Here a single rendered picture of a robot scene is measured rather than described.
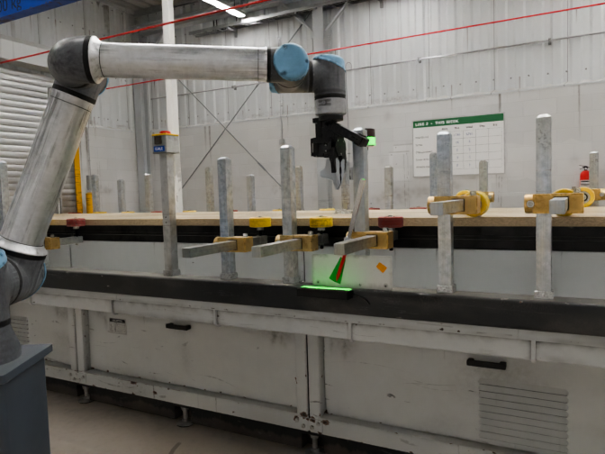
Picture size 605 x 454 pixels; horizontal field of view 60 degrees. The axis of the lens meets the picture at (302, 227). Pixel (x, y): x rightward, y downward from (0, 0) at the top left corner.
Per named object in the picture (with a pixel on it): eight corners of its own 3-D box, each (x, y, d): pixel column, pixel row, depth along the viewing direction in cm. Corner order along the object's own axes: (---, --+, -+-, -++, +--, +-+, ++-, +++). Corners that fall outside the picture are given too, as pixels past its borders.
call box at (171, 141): (167, 154, 187) (166, 132, 187) (152, 155, 191) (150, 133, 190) (180, 155, 194) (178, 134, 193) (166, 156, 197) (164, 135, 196)
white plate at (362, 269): (392, 290, 152) (391, 256, 151) (311, 286, 164) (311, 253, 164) (392, 290, 153) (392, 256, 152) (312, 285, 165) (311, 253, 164)
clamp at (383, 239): (388, 249, 152) (387, 231, 152) (345, 248, 158) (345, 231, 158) (393, 247, 157) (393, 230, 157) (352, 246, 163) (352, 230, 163)
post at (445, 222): (451, 304, 145) (449, 130, 142) (438, 304, 147) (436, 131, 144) (454, 303, 148) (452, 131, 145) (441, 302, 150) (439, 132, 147)
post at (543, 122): (551, 304, 133) (551, 113, 130) (536, 303, 135) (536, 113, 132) (552, 301, 136) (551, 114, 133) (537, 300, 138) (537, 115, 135)
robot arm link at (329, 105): (350, 100, 153) (337, 95, 145) (351, 117, 154) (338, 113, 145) (323, 104, 157) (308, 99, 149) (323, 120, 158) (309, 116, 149)
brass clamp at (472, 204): (476, 214, 139) (476, 195, 139) (426, 214, 145) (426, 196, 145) (481, 213, 145) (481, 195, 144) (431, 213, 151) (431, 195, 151)
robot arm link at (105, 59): (29, 27, 125) (311, 36, 131) (49, 42, 138) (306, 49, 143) (31, 77, 126) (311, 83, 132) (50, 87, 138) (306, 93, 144)
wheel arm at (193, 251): (190, 260, 156) (190, 246, 156) (182, 260, 158) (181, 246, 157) (267, 245, 194) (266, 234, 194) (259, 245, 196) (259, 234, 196)
